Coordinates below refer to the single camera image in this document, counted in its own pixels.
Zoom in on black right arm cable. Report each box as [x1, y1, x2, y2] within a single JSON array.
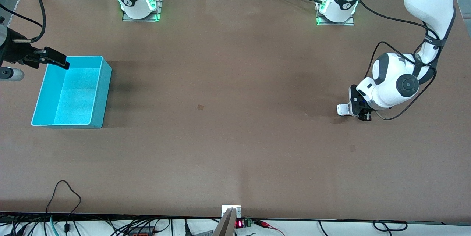
[[0, 0, 47, 42]]

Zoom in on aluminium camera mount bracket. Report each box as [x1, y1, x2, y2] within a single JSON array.
[[213, 205, 242, 236]]

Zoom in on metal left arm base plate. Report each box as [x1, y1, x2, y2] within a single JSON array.
[[316, 0, 355, 26]]

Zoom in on turquoise plastic bin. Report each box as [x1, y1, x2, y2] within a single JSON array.
[[31, 56, 112, 129]]

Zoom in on thin black looped cable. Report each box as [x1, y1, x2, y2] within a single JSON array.
[[45, 180, 82, 233]]

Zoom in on white jeep toy black roof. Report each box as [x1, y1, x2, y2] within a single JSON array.
[[337, 103, 371, 121]]

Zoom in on black flat looped cable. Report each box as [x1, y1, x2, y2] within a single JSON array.
[[372, 221, 408, 232]]

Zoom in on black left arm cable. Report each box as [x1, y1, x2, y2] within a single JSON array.
[[353, 0, 458, 121]]

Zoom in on red and black clip leads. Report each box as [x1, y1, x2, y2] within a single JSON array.
[[252, 219, 286, 236]]

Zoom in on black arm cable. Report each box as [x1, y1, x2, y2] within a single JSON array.
[[0, 0, 47, 42], [353, 0, 458, 121]]

